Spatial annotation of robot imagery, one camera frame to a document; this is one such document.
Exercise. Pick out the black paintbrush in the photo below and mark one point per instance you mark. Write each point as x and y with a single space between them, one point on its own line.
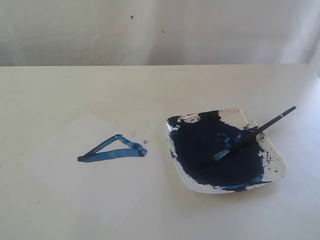
245 140

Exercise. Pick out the white square plate blue paint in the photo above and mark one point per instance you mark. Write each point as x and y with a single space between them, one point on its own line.
206 152

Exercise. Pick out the white paper sheet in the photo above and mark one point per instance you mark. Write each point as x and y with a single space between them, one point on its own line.
104 191

